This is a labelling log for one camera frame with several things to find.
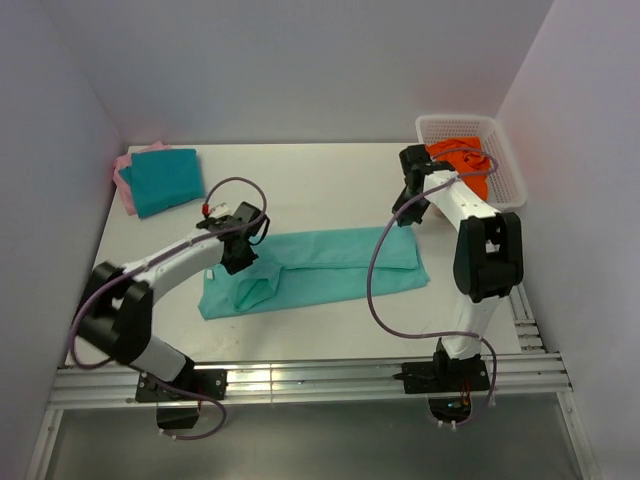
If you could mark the aluminium rail frame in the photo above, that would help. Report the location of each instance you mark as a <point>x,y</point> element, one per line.
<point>531,371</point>

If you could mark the folded teal t-shirt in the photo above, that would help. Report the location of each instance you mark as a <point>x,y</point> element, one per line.
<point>184,177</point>

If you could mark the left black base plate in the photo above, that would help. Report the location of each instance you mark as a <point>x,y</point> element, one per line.
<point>210,383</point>

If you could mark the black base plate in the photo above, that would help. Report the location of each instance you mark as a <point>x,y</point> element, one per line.
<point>444,375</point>
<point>210,383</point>

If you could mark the folded pink t-shirt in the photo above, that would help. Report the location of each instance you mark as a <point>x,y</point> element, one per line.
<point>140,182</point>

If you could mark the white plastic basket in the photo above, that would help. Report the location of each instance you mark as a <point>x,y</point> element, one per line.
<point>506,187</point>

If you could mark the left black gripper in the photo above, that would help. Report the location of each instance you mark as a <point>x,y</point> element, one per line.
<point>233,267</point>

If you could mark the mint green t-shirt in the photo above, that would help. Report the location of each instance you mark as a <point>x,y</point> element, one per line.
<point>311,268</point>

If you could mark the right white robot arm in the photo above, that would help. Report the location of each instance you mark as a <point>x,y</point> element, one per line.
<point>488,257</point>

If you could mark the orange t-shirt in basket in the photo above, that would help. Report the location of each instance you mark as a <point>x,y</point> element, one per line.
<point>465,155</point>

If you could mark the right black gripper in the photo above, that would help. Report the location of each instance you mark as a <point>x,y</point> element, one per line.
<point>412,216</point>

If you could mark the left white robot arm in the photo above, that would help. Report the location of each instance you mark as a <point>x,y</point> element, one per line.
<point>116,311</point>

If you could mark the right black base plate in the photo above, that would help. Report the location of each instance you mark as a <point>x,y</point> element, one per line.
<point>444,375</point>

